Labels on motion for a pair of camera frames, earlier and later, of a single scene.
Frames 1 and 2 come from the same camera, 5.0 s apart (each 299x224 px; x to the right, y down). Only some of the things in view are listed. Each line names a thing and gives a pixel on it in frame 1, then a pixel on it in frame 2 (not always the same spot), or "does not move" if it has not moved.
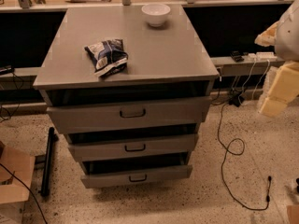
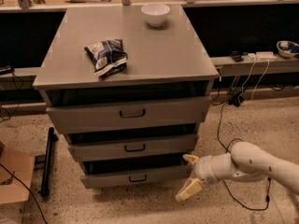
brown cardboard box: x=13 y=193 does not move
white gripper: x=288 y=37 to x=204 y=169
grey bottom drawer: x=96 y=172 does not move
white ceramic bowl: x=155 y=13 does not move
